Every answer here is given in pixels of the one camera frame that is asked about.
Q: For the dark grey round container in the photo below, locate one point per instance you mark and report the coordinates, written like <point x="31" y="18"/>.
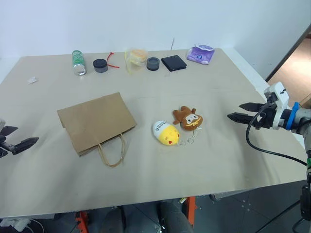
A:
<point x="152" y="63"/>
<point x="100" y="66"/>

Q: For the brown wooden door panel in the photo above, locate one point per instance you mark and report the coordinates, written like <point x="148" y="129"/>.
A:
<point x="291" y="58"/>

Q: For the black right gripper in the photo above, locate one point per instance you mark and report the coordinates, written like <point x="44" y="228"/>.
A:
<point x="268" y="119"/>

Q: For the brown plush toy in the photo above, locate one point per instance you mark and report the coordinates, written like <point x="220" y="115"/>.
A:
<point x="190" y="120"/>

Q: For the green labelled clear bottle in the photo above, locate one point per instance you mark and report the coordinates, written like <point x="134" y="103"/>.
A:
<point x="78" y="61"/>

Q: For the blue right wrist clamp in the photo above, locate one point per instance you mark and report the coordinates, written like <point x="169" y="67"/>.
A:
<point x="293" y="116"/>

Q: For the dark rounded shape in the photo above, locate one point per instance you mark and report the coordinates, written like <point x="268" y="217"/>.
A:
<point x="175" y="218"/>
<point x="112" y="222"/>

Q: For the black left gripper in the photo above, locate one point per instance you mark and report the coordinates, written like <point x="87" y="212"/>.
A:
<point x="4" y="146"/>

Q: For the black square wallet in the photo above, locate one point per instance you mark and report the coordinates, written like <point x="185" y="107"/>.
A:
<point x="174" y="63"/>

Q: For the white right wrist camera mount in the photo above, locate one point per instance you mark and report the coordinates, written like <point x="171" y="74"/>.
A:
<point x="280" y="97"/>

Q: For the purple wipes packet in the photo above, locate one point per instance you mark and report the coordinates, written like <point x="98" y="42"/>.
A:
<point x="200" y="55"/>

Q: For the yellow white plush toy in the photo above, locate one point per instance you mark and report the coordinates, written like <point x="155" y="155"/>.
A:
<point x="166" y="133"/>

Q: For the orange table frame leg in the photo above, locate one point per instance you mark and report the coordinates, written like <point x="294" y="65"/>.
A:
<point x="80" y="223"/>
<point x="191" y="218"/>

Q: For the small clear plastic scrap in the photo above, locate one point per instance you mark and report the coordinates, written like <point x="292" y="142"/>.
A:
<point x="32" y="80"/>

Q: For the white power strip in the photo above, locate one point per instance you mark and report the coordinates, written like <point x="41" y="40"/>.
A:
<point x="14" y="222"/>

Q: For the clear bag with yellow contents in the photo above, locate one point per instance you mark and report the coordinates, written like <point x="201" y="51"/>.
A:
<point x="136" y="59"/>

